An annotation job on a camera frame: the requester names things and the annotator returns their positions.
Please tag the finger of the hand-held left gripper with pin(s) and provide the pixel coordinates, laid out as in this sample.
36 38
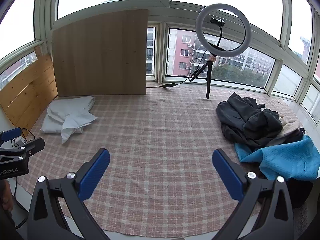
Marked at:
36 145
11 133

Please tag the dark olive garment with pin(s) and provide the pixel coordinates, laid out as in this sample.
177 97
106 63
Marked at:
232 115

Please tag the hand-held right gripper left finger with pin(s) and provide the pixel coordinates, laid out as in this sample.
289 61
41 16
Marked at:
96 172

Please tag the light wooden board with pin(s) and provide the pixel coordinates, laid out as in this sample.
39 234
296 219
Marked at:
100 55

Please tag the beige garment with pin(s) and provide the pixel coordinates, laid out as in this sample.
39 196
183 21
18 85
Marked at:
288 127

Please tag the black phone holder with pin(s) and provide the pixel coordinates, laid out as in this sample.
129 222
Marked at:
217 21

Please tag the blue cloth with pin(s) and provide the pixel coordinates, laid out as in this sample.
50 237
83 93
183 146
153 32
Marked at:
287 160

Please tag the person's left hand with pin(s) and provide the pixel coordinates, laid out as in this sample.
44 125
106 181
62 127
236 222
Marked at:
5 195

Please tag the white folded cloth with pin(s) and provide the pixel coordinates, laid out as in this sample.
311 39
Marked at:
65 105

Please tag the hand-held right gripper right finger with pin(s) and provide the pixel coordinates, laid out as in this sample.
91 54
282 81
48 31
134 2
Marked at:
227 175

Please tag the pine plank panel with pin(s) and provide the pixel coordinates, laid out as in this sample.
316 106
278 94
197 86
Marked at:
27 92

